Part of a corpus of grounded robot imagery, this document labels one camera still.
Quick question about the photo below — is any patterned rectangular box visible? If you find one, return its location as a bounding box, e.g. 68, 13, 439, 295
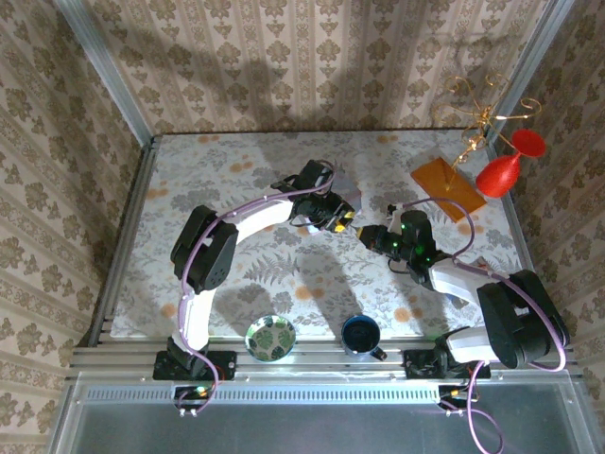
330, 182, 364, 213

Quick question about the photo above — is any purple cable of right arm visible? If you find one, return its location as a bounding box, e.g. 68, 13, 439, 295
399, 197, 568, 454

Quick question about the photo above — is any green leaf pattern bowl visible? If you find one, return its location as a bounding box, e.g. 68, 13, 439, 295
244, 314, 298, 363

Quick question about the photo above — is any blue mug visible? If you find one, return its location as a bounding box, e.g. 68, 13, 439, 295
340, 314, 388, 363

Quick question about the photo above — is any thin black cable loop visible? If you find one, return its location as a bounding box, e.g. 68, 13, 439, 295
388, 256, 418, 276

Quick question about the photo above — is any orange wooden base board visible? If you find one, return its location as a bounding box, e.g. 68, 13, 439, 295
409, 157, 488, 223

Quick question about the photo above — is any aluminium table rail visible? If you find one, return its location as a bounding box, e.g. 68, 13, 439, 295
68, 336, 582, 383

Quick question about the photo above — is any slotted grey cable duct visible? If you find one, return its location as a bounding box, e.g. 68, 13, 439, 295
79, 382, 582, 404

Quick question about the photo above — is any gold wire stand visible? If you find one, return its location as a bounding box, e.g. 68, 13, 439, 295
432, 70, 543, 190

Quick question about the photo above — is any aluminium frame post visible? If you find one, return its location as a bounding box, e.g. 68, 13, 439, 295
55, 0, 155, 141
493, 0, 576, 141

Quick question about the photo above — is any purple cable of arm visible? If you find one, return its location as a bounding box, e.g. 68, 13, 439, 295
399, 197, 568, 454
177, 160, 339, 417

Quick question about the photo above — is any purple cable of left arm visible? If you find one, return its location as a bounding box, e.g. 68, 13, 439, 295
177, 160, 339, 417

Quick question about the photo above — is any black base plate right arm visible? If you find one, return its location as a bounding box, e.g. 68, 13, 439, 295
404, 347, 491, 382

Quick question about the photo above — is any black base plate left arm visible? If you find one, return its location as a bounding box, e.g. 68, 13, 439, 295
153, 350, 237, 382

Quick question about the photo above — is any red wine glass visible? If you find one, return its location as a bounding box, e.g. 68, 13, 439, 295
475, 130, 547, 199

